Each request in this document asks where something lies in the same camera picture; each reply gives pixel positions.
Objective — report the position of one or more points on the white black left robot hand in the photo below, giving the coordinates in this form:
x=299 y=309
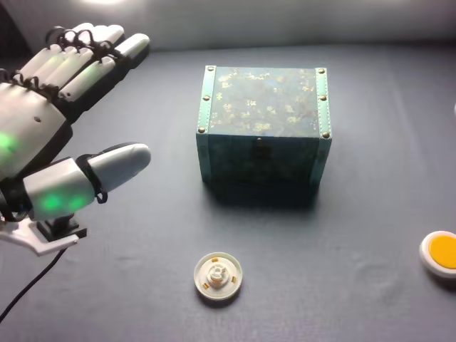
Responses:
x=32 y=121

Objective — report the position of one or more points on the teal floral box lid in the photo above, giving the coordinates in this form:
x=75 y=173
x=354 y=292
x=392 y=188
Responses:
x=263 y=99

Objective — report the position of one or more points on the teal floral box body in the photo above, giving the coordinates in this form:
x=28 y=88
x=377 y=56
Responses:
x=285 y=164

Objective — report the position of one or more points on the white round upturned button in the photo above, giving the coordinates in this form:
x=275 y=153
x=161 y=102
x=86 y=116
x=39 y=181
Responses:
x=218 y=278

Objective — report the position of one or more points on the grey table cloth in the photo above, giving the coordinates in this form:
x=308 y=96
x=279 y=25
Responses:
x=356 y=221

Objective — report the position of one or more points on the yellow white round button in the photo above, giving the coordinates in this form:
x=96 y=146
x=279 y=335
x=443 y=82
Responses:
x=443 y=251

